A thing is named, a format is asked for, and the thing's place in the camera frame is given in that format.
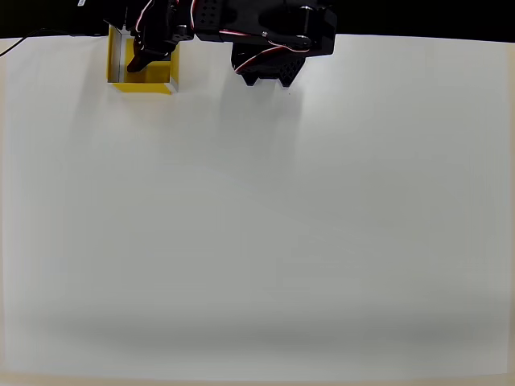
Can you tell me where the red white black servo cable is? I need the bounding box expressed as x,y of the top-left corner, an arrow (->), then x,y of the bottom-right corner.
234,43 -> 311,75
131,0 -> 157,43

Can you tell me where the yellow open box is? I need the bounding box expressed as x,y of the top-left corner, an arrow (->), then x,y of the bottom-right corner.
106,24 -> 181,97

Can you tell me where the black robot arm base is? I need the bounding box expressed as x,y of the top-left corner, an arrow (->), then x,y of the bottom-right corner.
230,41 -> 307,88

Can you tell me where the thin black cable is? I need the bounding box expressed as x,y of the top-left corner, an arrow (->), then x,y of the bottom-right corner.
0,27 -> 104,57

